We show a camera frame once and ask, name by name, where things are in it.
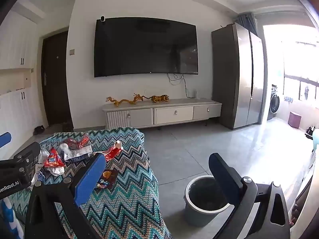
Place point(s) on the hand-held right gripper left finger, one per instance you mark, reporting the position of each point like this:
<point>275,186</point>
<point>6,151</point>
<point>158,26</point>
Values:
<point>89,179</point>

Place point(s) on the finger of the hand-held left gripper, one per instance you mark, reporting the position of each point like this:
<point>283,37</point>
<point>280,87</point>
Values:
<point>5,140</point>

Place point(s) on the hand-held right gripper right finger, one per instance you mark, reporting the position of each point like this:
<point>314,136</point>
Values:
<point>221,176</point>

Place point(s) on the dark printed card packet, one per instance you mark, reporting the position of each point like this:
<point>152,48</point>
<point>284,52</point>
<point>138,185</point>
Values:
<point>108,176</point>

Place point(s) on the white paper packaging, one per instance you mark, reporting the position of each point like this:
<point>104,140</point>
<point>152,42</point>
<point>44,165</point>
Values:
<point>79,153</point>

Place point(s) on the white tissue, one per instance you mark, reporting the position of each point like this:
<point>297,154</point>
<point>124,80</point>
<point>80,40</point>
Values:
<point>56,170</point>
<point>64,148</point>

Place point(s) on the clear plastic bag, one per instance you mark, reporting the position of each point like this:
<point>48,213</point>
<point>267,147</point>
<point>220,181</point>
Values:
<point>43,155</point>

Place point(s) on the red and white wrapper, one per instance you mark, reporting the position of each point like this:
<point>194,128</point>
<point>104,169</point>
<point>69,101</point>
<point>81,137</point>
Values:
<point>112,153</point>

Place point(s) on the grey trash bin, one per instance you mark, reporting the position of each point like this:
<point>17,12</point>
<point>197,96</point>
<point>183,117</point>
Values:
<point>193,204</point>

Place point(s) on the red snack packet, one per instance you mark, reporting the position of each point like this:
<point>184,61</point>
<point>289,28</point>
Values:
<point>53,159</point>

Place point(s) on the dark shoes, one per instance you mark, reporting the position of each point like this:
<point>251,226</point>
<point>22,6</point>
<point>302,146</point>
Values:
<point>39,130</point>

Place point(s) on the zigzag patterned blanket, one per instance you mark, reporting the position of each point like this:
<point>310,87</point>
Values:
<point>132,191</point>

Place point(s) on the dark brown door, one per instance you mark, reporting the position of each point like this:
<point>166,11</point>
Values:
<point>56,79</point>

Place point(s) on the white television cabinet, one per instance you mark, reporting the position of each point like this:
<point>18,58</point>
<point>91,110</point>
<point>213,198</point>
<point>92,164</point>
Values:
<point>172,114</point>

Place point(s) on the golden dragon figurine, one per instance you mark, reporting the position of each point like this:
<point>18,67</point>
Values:
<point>123,101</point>

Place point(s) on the washing machine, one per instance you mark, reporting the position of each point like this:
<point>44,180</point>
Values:
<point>273,103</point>

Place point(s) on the purple stool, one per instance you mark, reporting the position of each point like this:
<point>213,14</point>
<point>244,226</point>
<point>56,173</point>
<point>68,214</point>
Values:
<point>294,119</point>

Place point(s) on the grey double-door refrigerator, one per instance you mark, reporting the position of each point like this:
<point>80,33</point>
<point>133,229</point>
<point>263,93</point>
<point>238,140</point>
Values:
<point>236,79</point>

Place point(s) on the black bag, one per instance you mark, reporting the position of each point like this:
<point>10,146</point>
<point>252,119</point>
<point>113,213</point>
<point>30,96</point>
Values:
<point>309,132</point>

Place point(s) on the golden tiger figurine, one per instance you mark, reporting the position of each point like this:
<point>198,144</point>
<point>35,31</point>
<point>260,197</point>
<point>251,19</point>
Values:
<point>159,98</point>

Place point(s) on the blue chair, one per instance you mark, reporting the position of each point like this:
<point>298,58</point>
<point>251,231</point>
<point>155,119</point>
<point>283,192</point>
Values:
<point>316,139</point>

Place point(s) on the window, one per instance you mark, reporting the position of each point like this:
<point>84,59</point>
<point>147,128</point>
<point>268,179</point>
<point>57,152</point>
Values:
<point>301,79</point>

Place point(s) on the grey curtain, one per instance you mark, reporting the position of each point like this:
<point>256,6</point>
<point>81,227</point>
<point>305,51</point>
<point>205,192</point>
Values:
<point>246,22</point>

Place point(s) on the white wall cabinet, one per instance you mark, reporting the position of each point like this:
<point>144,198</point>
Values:
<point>17,79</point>

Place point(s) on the black wall television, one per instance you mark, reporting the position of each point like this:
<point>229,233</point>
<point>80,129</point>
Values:
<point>145,47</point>

